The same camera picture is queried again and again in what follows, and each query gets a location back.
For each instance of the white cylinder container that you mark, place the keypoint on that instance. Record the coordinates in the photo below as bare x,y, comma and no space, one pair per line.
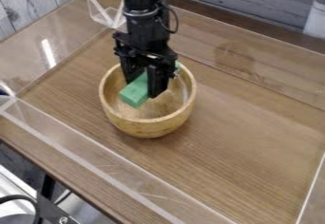
315,26

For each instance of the green rectangular block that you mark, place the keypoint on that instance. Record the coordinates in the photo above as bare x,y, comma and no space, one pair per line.
134,93

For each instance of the black table leg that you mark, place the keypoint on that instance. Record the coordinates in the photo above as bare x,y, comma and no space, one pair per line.
49,185

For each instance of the clear acrylic tray walls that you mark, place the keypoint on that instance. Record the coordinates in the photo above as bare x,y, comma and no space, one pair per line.
243,164

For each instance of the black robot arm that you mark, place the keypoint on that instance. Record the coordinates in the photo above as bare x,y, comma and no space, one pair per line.
149,5

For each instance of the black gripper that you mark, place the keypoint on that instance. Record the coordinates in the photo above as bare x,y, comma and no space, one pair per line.
142,47

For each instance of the black metal bracket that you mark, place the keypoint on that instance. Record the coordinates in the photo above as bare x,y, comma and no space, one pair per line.
51,214

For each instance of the brown wooden bowl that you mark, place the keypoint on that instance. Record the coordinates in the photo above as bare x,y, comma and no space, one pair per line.
158,116

